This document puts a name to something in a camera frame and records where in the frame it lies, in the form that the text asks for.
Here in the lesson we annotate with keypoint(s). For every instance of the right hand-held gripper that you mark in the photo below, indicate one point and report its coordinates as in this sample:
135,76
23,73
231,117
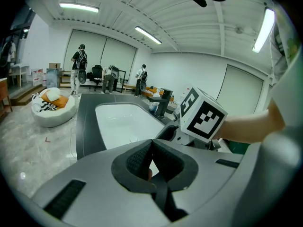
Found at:
203,117

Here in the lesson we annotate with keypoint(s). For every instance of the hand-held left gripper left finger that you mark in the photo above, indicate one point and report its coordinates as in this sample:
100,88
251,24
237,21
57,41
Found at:
94,185

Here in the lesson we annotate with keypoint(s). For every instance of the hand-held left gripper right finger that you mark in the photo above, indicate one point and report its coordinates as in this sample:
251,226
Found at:
208,174

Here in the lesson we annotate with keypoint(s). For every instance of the person's right forearm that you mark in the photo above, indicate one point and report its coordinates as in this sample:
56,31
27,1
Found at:
251,126

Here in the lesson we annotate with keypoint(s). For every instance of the gray storage basket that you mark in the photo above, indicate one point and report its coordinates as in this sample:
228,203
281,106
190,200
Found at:
172,107

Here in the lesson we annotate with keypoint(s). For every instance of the clear plastic container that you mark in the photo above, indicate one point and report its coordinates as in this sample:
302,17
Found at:
153,107

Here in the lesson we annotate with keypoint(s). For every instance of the black faucet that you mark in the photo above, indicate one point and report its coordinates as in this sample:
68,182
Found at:
163,103

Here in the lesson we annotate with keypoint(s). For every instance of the white sink basin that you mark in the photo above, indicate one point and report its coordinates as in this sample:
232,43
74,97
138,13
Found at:
127,124

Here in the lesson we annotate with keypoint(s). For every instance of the orange sofa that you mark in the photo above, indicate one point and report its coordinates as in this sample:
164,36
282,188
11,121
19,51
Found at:
154,91

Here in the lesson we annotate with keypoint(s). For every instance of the person's gray trousers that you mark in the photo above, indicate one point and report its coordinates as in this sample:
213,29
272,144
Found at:
274,174

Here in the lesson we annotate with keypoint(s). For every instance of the white round pouf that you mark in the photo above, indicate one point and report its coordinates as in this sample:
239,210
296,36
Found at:
54,118

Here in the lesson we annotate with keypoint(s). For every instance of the white roller blind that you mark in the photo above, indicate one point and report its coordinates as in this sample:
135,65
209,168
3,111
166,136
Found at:
120,55
92,46
241,89

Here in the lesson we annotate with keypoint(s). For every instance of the orange cushion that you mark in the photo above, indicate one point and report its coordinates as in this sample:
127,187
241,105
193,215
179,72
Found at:
61,102

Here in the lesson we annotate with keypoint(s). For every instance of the black office chair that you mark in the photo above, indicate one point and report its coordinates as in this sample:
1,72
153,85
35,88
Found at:
96,72

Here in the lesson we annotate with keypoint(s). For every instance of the striped black white blanket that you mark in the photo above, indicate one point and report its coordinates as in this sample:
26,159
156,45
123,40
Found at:
42,105

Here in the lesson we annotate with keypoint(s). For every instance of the ceiling tube light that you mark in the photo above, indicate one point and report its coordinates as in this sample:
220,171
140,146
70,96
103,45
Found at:
264,29
148,34
79,7

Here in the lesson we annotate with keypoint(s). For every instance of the white cushion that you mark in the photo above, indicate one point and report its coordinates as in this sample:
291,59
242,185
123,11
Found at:
52,93

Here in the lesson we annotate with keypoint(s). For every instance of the wooden step platform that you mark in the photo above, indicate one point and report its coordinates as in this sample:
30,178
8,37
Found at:
26,94

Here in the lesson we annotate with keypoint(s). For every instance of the gray metal cabinet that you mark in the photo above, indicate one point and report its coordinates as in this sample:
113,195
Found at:
53,78

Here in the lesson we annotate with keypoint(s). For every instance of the person's white printed shirt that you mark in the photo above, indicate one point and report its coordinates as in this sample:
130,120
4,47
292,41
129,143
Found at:
288,84

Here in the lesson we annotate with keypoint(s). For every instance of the white carton red print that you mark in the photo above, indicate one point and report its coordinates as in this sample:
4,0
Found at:
38,77

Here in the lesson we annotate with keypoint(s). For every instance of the small cardboard box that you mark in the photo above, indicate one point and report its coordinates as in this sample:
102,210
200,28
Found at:
54,65

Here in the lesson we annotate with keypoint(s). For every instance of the wooden side cabinet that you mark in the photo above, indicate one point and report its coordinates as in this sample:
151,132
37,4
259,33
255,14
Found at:
4,91

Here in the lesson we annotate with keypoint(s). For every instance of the white table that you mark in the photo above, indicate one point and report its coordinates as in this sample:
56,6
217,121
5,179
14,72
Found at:
20,67

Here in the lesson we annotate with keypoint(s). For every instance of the black rectangular frame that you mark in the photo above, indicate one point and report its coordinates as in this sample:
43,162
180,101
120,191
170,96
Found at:
125,79

